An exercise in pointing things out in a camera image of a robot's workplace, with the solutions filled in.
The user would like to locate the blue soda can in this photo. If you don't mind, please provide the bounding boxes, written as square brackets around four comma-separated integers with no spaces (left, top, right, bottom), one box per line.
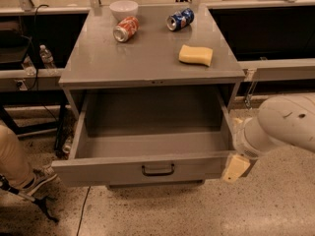
[166,8,194,31]

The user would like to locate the yellow sponge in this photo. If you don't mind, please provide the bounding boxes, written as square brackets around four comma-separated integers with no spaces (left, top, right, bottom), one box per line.
[178,45,213,66]

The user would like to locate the grey sneaker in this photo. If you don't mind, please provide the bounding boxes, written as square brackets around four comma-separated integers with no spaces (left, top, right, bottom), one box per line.
[21,165,57,196]

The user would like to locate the grey metal drawer cabinet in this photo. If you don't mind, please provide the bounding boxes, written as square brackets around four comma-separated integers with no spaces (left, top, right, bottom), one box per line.
[58,4,246,191]

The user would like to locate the cans pile on floor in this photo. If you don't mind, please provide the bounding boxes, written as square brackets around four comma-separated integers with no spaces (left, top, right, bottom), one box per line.
[62,136,73,154]

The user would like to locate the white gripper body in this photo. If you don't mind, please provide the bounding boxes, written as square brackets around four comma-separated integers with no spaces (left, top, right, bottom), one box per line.
[232,117,279,160]

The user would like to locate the grey top drawer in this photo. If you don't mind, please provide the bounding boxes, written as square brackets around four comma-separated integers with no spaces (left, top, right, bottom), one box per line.
[53,87,234,188]

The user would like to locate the red soda can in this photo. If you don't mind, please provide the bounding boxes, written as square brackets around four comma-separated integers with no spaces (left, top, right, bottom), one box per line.
[113,16,139,42]

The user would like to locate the black tripod stand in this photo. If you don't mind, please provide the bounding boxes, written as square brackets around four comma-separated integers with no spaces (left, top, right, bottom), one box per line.
[0,176,59,223]

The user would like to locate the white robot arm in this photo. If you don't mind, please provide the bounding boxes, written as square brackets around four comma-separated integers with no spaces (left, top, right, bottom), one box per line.
[221,93,315,183]

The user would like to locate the black floor cable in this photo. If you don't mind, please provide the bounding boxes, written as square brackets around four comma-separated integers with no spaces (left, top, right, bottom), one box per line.
[75,185,93,236]

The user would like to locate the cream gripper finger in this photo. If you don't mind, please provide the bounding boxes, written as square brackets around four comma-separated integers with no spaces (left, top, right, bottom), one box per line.
[221,154,250,183]

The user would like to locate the white bowl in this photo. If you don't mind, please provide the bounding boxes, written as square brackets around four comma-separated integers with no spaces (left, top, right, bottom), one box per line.
[109,0,139,21]

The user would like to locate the clear plastic water bottle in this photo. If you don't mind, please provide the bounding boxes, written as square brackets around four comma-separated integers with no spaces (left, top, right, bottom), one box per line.
[39,44,56,69]

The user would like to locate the person leg beige trousers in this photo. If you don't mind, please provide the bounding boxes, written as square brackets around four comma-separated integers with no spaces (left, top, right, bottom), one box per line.
[0,126,34,189]

